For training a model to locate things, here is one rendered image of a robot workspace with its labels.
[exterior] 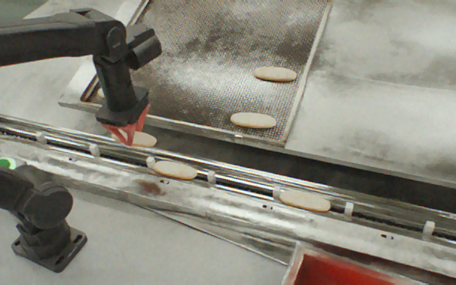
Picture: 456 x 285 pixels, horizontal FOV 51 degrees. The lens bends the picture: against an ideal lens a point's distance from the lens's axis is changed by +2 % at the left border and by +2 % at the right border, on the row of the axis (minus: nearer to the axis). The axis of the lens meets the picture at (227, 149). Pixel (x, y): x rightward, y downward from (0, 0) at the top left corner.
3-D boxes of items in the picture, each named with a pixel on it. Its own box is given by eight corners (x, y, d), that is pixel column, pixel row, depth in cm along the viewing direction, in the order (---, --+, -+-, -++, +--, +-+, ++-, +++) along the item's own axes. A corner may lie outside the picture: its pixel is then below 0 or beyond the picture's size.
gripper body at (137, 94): (151, 96, 94) (143, 65, 89) (127, 130, 88) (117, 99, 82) (122, 90, 96) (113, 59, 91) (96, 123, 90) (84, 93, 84)
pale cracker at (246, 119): (228, 125, 103) (228, 122, 102) (233, 111, 105) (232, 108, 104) (273, 130, 101) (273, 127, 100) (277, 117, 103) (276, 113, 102)
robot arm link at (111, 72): (83, 53, 82) (104, 65, 80) (114, 35, 86) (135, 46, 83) (94, 85, 87) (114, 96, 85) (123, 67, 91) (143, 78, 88)
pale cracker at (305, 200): (276, 203, 93) (276, 199, 92) (282, 188, 95) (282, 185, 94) (328, 215, 90) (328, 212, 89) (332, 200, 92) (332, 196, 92)
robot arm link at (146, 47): (71, 16, 80) (104, 33, 76) (123, -11, 85) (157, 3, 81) (91, 75, 88) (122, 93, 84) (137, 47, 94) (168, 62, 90)
